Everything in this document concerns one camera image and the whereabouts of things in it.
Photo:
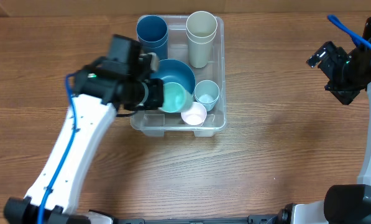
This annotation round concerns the light blue small cup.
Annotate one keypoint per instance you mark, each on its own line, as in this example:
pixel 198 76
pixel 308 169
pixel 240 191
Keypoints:
pixel 208 105

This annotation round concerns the mint green small cup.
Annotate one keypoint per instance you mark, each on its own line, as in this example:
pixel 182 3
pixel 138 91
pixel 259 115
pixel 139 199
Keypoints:
pixel 176 99

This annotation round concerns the pink small cup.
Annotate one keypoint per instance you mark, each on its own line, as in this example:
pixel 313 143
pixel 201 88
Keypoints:
pixel 196 115

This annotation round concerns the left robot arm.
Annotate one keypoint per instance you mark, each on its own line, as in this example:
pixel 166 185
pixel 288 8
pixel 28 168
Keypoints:
pixel 100 88

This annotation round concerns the dark blue tall cup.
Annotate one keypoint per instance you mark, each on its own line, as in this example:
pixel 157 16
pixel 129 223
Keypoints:
pixel 152 31
pixel 161 49

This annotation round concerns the dark blue bowl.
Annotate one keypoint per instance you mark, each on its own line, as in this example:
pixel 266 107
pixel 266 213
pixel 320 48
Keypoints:
pixel 171 70

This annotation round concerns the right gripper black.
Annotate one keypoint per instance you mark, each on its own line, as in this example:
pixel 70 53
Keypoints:
pixel 345 94

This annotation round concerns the cream tall cup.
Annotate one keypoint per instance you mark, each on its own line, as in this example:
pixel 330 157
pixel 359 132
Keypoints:
pixel 199 53
pixel 201 27

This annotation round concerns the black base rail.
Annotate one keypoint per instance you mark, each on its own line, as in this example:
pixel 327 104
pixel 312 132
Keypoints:
pixel 188 221

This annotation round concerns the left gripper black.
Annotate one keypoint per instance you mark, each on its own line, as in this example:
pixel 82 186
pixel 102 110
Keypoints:
pixel 157 100

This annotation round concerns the clear plastic storage bin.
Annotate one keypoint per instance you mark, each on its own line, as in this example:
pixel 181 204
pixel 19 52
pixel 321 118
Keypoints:
pixel 156 122

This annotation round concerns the grey small cup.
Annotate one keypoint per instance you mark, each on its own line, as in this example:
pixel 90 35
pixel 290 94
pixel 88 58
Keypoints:
pixel 207 92

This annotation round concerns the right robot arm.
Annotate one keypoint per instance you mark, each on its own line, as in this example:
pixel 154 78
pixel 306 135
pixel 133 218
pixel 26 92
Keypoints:
pixel 342 203

